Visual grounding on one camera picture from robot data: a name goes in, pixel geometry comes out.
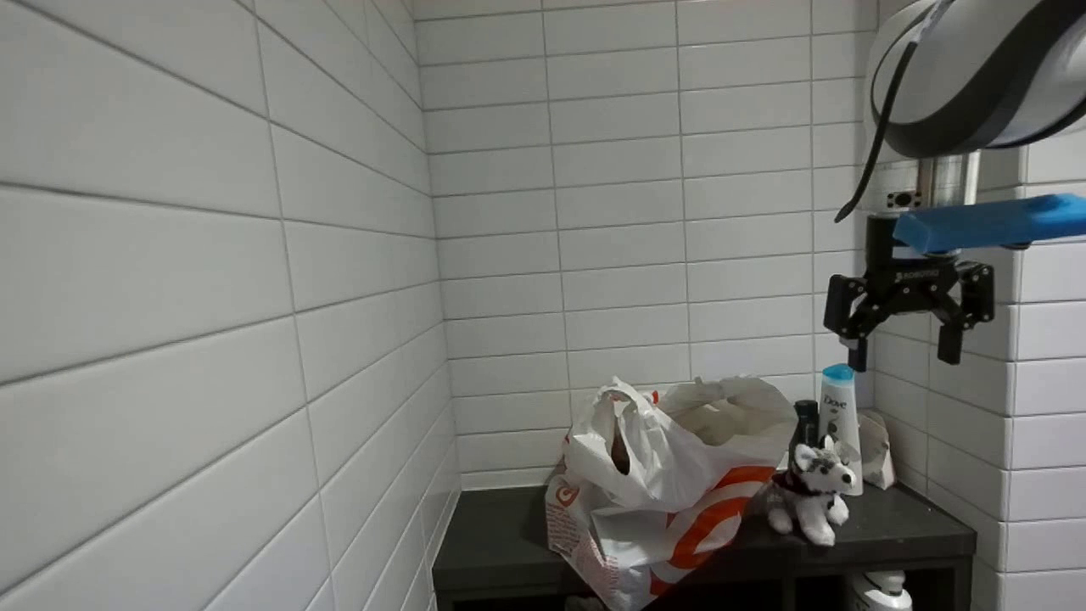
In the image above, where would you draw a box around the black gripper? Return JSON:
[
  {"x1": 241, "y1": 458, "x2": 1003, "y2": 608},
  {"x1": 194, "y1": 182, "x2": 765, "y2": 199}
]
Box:
[{"x1": 822, "y1": 211, "x2": 1000, "y2": 376}]

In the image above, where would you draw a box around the white grey dog plush toy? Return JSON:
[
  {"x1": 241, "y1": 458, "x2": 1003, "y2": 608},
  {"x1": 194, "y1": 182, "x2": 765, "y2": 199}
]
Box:
[{"x1": 765, "y1": 434, "x2": 866, "y2": 553}]

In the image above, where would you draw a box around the white orange plastic bag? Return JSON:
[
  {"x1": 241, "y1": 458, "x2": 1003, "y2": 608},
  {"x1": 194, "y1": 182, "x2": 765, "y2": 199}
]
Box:
[{"x1": 543, "y1": 374, "x2": 802, "y2": 611}]

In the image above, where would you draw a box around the white shampoo bottle blue cap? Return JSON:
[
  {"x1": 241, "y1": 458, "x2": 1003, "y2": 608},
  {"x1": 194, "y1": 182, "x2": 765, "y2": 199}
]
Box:
[{"x1": 818, "y1": 359, "x2": 870, "y2": 498}]

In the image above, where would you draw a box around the small white pouch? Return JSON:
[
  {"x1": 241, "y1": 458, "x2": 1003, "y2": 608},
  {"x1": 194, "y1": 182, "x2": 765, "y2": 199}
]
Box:
[{"x1": 858, "y1": 408, "x2": 898, "y2": 492}]

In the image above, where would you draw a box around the small black bottle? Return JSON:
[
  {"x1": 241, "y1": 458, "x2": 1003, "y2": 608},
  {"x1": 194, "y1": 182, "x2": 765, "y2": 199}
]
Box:
[{"x1": 787, "y1": 395, "x2": 826, "y2": 476}]

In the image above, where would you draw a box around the white bottle in shelf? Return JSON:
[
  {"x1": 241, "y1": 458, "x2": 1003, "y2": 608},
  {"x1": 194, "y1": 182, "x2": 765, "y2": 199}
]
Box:
[{"x1": 846, "y1": 567, "x2": 916, "y2": 611}]

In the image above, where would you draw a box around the dark shelf unit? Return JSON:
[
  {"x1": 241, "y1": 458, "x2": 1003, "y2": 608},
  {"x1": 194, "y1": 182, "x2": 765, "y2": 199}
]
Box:
[{"x1": 430, "y1": 479, "x2": 982, "y2": 611}]

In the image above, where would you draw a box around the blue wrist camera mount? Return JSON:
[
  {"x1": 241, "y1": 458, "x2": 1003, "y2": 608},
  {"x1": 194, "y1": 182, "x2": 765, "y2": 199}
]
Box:
[{"x1": 889, "y1": 191, "x2": 1086, "y2": 256}]

